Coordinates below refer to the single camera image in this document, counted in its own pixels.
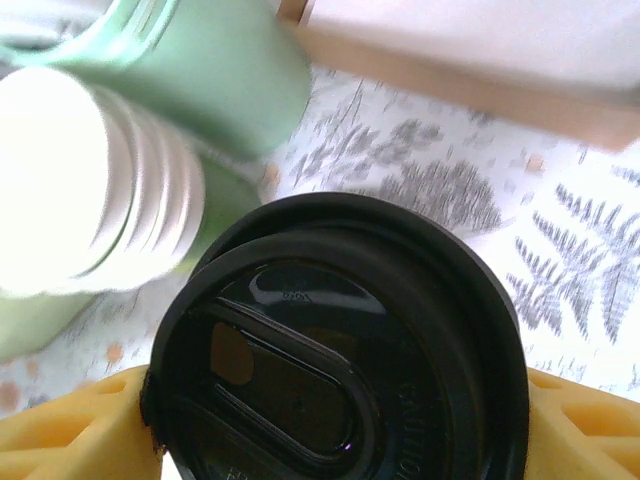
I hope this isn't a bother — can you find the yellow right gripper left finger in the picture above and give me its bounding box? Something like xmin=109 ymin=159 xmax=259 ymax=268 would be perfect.
xmin=0 ymin=364 xmax=169 ymax=480

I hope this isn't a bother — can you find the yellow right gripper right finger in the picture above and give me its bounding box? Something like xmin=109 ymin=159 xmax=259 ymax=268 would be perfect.
xmin=522 ymin=368 xmax=640 ymax=480

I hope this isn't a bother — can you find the stack of paper cups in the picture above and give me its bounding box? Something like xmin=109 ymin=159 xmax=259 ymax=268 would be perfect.
xmin=0 ymin=64 xmax=261 ymax=301

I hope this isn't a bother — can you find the mint green holder cup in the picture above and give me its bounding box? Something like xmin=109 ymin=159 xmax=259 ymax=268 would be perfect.
xmin=0 ymin=0 xmax=314 ymax=164

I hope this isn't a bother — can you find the black plastic cup lid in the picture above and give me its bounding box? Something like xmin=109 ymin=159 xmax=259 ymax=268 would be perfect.
xmin=139 ymin=192 xmax=532 ymax=480

